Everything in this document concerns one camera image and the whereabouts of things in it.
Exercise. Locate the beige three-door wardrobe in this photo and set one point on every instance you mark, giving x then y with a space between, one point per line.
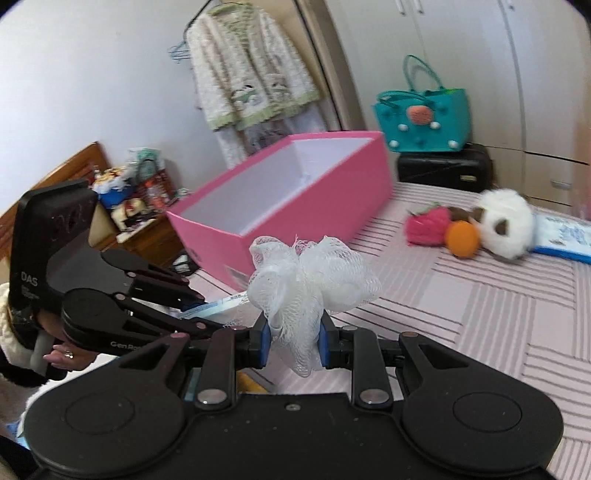
485 46

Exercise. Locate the light wood cabinet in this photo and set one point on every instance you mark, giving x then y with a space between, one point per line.
332 69

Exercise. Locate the orange plush ball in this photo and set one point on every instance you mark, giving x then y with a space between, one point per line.
461 240

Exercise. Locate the pink cardboard box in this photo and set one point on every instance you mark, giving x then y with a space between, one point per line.
300 207

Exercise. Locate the red strawberry plush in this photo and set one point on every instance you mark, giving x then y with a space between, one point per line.
427 228

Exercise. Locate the blue white wet wipes pack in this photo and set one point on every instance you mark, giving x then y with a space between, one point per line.
563 235

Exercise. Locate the wooden bedside table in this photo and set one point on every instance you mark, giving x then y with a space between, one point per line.
152 240

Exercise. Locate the person's left hand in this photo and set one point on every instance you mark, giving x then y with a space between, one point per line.
57 357

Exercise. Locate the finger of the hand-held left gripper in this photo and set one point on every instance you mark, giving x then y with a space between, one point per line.
157 277
161 321

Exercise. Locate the bed with striped pink sheet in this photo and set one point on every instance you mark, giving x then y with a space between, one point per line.
461 323

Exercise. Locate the white mesh bath pouf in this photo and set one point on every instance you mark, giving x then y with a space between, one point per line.
314 277

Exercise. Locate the teal felt tote bag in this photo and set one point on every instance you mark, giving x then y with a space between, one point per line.
443 120

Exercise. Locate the light blue clothes hanger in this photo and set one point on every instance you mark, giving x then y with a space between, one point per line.
175 48

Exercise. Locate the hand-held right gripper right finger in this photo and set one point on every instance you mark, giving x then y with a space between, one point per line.
324 341

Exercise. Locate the cream brown plush figure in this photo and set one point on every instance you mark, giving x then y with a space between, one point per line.
129 214

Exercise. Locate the white green fleece cardigan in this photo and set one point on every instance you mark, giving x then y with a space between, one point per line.
231 60

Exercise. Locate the white fleece pajama pants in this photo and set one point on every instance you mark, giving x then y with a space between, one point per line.
295 124

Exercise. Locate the red printed packet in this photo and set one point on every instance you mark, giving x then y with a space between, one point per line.
159 189

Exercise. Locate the white teal printed bag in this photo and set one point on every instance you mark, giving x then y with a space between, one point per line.
145 161

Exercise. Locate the person's left forearm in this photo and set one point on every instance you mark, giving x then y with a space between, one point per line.
18 397

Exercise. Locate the black suitcase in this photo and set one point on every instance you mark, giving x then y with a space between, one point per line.
438 168

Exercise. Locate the white panda plush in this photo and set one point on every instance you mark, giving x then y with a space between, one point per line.
505 217

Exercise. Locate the wooden bed headboard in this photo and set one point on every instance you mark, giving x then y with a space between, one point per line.
55 170

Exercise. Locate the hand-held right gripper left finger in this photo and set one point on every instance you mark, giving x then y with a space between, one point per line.
264 344

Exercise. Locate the blue white wrapped bundle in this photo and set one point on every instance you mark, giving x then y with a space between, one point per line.
113 189

